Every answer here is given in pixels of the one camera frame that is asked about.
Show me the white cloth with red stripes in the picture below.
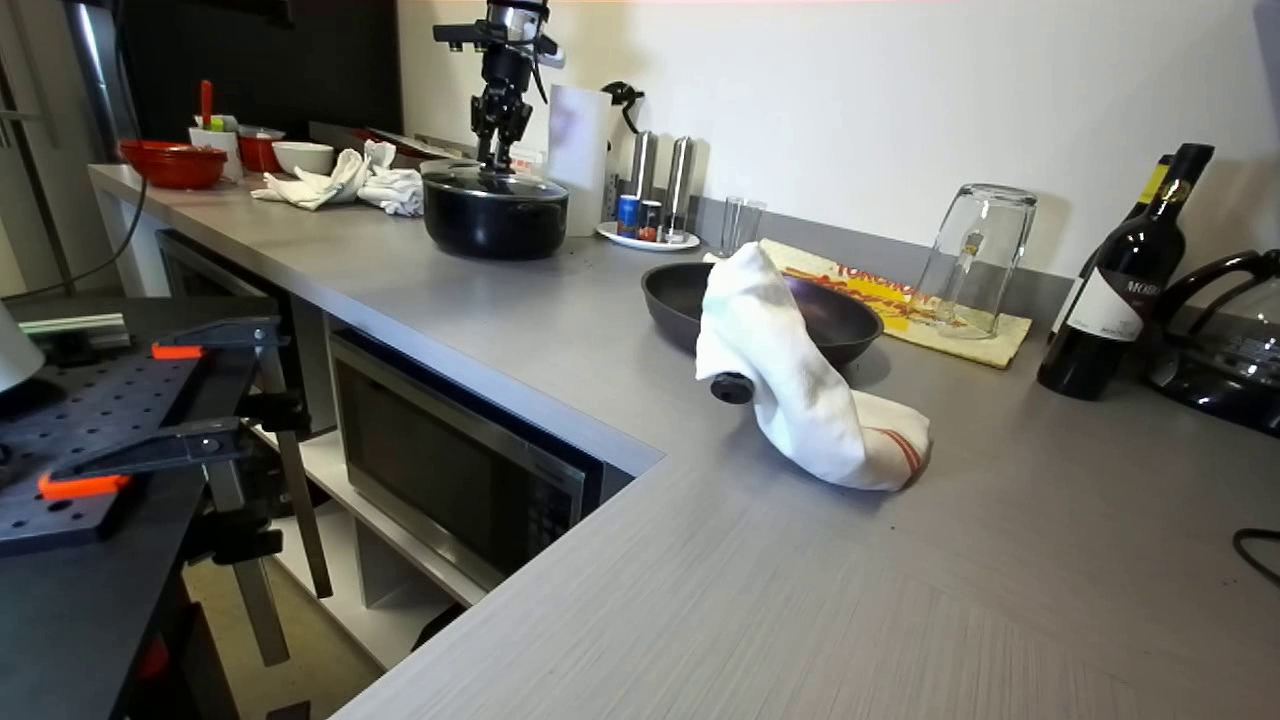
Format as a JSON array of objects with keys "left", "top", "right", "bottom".
[{"left": 686, "top": 241, "right": 936, "bottom": 496}]

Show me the steel pepper mill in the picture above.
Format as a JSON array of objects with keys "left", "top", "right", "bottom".
[
  {"left": 625, "top": 127, "right": 659, "bottom": 202},
  {"left": 665, "top": 132, "right": 700, "bottom": 241}
]

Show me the yellow printed tea towel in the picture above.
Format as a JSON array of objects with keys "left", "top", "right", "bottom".
[{"left": 754, "top": 236, "right": 1040, "bottom": 374}]

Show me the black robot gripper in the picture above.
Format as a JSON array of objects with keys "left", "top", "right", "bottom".
[{"left": 470, "top": 8, "right": 552, "bottom": 174}]

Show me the upturned clear glass jug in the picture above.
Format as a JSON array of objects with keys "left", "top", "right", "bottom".
[{"left": 911, "top": 179, "right": 1043, "bottom": 344}]

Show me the dark brown bowl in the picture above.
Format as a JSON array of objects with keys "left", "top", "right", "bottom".
[{"left": 641, "top": 259, "right": 888, "bottom": 371}]

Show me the thin black hanging cable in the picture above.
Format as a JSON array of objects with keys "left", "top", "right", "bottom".
[{"left": 0, "top": 166, "right": 150, "bottom": 308}]

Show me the white ceramic bowl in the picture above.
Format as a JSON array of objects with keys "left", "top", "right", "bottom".
[{"left": 269, "top": 134, "right": 339, "bottom": 179}]

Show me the black trigger spray bottle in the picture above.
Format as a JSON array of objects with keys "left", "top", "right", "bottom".
[{"left": 598, "top": 74, "right": 648, "bottom": 202}]

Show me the large red bowl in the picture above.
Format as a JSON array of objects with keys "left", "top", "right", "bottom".
[{"left": 117, "top": 134, "right": 230, "bottom": 191}]

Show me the white round plate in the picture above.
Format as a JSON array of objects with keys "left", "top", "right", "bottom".
[{"left": 591, "top": 217, "right": 705, "bottom": 257}]

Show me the light grey rounded shade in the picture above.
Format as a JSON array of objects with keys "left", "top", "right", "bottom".
[{"left": 0, "top": 298, "right": 46, "bottom": 399}]

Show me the white paper carton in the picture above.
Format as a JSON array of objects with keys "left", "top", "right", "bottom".
[{"left": 542, "top": 84, "right": 610, "bottom": 191}]

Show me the dark wine bottle white label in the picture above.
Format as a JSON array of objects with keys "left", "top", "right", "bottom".
[{"left": 1030, "top": 141, "right": 1218, "bottom": 404}]

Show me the small red bowl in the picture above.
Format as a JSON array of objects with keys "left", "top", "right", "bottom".
[{"left": 236, "top": 122, "right": 288, "bottom": 174}]

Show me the black cooking pot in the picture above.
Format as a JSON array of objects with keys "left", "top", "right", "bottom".
[{"left": 420, "top": 164, "right": 575, "bottom": 263}]

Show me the built-in microwave oven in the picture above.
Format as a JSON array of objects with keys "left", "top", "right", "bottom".
[{"left": 323, "top": 326, "right": 598, "bottom": 591}]

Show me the bottle with yellow foil cap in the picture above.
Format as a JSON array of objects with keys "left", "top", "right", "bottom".
[{"left": 1141, "top": 149, "right": 1179, "bottom": 217}]

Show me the black clamp orange tip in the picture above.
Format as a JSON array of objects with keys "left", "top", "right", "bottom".
[
  {"left": 142, "top": 314, "right": 293, "bottom": 393},
  {"left": 32, "top": 396, "right": 293, "bottom": 513}
]

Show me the glass pot lid black knob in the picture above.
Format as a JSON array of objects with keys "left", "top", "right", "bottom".
[{"left": 420, "top": 158, "right": 571, "bottom": 206}]

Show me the white utensil holder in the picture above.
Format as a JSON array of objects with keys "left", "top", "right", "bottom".
[{"left": 185, "top": 74, "right": 249, "bottom": 186}]

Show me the black perforated mounting board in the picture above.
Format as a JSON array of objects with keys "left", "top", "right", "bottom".
[{"left": 0, "top": 349, "right": 206, "bottom": 561}]

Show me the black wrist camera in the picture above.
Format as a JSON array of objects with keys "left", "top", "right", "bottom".
[{"left": 427, "top": 14, "right": 486, "bottom": 56}]

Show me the crumpled plain white cloth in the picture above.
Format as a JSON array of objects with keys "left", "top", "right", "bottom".
[{"left": 249, "top": 134, "right": 432, "bottom": 219}]

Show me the black power cable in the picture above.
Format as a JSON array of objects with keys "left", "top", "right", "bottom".
[{"left": 1227, "top": 525, "right": 1280, "bottom": 587}]

